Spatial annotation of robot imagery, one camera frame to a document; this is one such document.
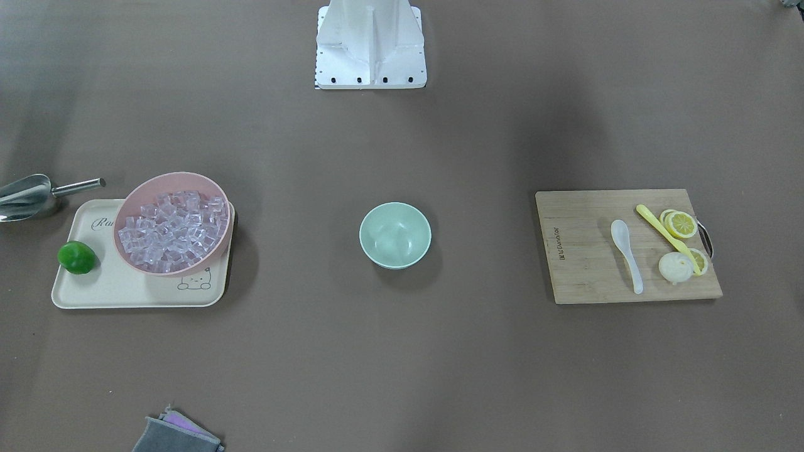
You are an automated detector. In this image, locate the white ceramic spoon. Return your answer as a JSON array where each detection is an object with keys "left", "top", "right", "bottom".
[{"left": 611, "top": 218, "right": 644, "bottom": 294}]

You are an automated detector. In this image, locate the mint green bowl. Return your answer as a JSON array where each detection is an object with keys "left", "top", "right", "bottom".
[{"left": 358, "top": 202, "right": 433, "bottom": 270}]

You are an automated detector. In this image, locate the pile of clear ice cubes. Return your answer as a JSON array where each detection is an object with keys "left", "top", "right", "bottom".
[{"left": 117, "top": 191, "right": 230, "bottom": 274}]

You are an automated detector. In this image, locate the pink bowl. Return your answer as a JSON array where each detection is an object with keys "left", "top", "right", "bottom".
[{"left": 113, "top": 172, "right": 235, "bottom": 277}]

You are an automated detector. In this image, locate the metal ice scoop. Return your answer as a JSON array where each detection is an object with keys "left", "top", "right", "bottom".
[{"left": 1, "top": 174, "right": 106, "bottom": 222}]

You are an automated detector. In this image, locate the wooden cutting board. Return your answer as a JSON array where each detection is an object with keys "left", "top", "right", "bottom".
[{"left": 535, "top": 188, "right": 723, "bottom": 305}]

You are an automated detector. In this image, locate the lemon slice stack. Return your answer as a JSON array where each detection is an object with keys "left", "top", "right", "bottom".
[{"left": 660, "top": 209, "right": 698, "bottom": 240}]

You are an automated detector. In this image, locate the yellow plastic knife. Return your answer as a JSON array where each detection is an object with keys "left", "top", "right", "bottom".
[{"left": 635, "top": 204, "right": 703, "bottom": 276}]

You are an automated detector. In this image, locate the cream rabbit tray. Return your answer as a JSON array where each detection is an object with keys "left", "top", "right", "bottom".
[{"left": 51, "top": 198, "right": 231, "bottom": 309}]

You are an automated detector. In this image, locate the single lemon slice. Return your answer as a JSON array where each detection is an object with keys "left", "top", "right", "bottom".
[{"left": 689, "top": 248, "right": 710, "bottom": 276}]

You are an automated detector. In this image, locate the grey and purple cloth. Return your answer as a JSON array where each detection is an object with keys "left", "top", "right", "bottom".
[{"left": 133, "top": 407, "right": 225, "bottom": 451}]

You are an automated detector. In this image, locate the green lime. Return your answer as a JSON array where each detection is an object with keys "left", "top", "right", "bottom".
[{"left": 57, "top": 240, "right": 97, "bottom": 274}]

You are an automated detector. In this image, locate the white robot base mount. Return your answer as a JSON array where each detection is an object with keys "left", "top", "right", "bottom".
[{"left": 314, "top": 1, "right": 428, "bottom": 90}]

